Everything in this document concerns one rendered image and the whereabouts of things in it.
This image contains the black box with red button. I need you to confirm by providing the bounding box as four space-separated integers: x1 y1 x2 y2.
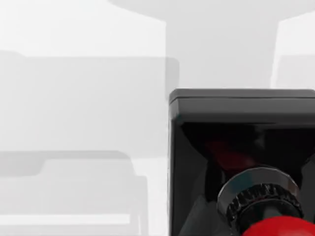
168 88 315 236

